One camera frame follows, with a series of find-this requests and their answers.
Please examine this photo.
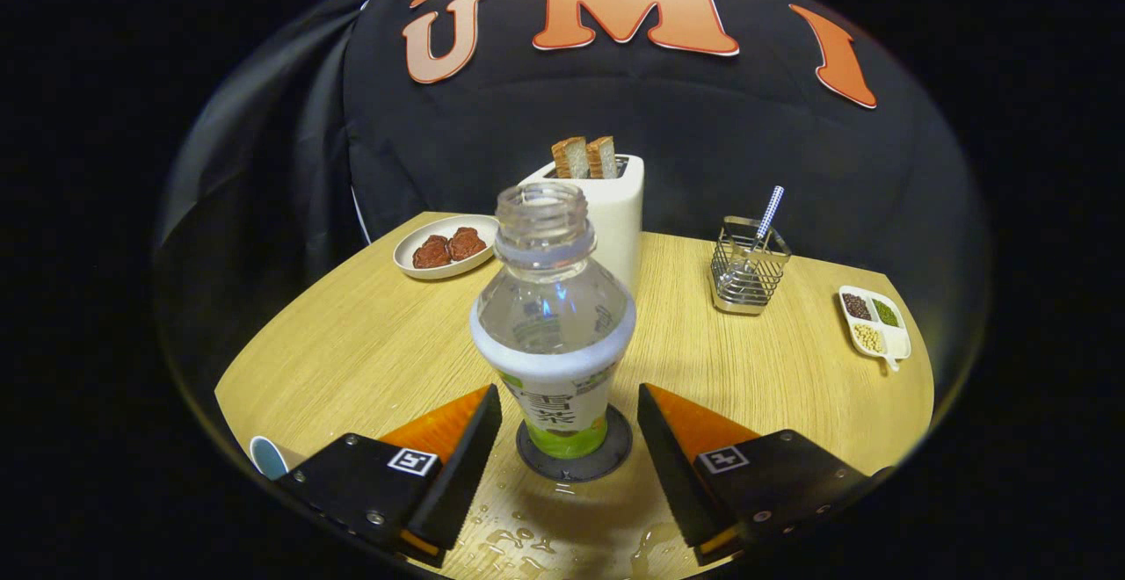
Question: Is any toast slice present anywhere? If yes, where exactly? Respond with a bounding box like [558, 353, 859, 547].
[551, 137, 590, 179]
[586, 135, 619, 179]

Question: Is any white toaster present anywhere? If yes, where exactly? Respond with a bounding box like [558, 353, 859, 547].
[519, 154, 645, 295]

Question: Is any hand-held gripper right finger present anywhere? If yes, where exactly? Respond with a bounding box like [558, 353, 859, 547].
[636, 382, 896, 563]

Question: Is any wooden table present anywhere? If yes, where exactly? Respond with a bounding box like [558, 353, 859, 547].
[214, 211, 935, 580]

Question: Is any dark round coaster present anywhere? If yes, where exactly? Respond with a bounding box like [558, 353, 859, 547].
[516, 404, 634, 482]

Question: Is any red-brown meat piece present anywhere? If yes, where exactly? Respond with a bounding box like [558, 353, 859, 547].
[447, 227, 488, 263]
[412, 235, 452, 270]

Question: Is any clear juice bottle green base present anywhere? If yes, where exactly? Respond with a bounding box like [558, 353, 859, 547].
[469, 182, 637, 460]

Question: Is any white divided bean dish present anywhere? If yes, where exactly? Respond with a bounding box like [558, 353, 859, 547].
[838, 285, 912, 372]

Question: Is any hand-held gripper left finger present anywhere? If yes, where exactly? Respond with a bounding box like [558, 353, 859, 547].
[274, 384, 504, 568]

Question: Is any metal wire holder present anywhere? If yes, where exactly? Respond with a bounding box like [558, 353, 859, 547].
[709, 216, 792, 315]

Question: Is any round beige plate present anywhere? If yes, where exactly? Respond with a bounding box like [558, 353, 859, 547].
[393, 214, 500, 280]

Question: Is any white cup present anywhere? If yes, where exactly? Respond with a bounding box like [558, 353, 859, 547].
[250, 436, 308, 481]

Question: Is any striped straw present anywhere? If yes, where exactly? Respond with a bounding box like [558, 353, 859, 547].
[751, 185, 785, 251]

